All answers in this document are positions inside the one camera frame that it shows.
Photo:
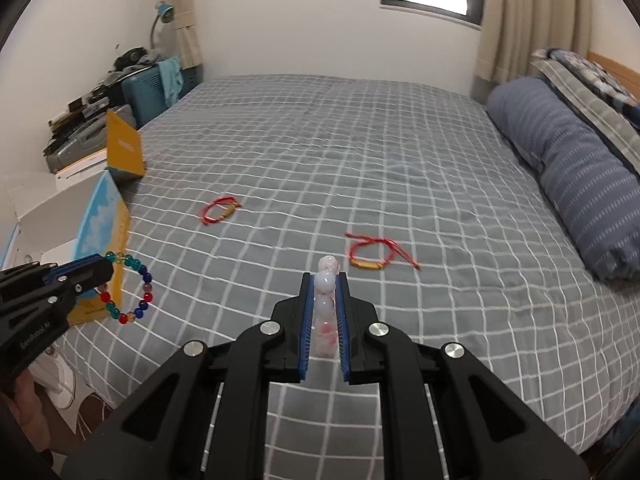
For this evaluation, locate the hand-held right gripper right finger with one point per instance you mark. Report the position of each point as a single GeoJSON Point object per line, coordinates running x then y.
{"type": "Point", "coordinates": [342, 335]}

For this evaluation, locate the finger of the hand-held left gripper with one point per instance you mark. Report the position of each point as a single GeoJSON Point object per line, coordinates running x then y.
{"type": "Point", "coordinates": [75, 266]}
{"type": "Point", "coordinates": [85, 280]}

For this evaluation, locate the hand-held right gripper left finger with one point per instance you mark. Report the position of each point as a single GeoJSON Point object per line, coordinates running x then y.
{"type": "Point", "coordinates": [304, 335]}

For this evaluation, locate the blue and yellow cardboard box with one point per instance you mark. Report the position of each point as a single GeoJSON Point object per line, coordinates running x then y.
{"type": "Point", "coordinates": [100, 220]}

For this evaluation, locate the person's left hand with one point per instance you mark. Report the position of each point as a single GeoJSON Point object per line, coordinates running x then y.
{"type": "Point", "coordinates": [27, 402]}

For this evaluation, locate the grey radio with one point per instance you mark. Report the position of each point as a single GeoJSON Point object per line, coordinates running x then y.
{"type": "Point", "coordinates": [75, 145]}

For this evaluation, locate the teal suitcase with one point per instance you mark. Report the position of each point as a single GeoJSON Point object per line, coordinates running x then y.
{"type": "Point", "coordinates": [145, 92]}

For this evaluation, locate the teal cloth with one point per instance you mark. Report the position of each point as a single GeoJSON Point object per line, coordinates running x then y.
{"type": "Point", "coordinates": [170, 77]}

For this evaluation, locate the black clutter pile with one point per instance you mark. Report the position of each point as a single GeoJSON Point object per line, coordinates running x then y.
{"type": "Point", "coordinates": [132, 57]}

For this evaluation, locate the narrow beige curtain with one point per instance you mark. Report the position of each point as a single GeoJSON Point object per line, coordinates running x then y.
{"type": "Point", "coordinates": [187, 35]}

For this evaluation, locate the blue desk lamp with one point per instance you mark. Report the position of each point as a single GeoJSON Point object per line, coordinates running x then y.
{"type": "Point", "coordinates": [165, 12]}

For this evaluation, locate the blue striped rolled quilt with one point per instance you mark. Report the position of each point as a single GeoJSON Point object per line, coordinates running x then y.
{"type": "Point", "coordinates": [565, 160]}

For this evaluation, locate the grey checked pillow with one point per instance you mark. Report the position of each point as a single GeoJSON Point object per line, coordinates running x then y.
{"type": "Point", "coordinates": [575, 90]}

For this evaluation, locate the blue white patterned pillow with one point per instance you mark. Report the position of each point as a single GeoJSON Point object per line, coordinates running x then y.
{"type": "Point", "coordinates": [600, 77]}

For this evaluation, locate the wide beige curtain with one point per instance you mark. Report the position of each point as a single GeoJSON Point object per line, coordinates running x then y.
{"type": "Point", "coordinates": [530, 20]}

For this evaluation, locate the wooden headboard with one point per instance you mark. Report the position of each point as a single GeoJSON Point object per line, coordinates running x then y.
{"type": "Point", "coordinates": [615, 67]}

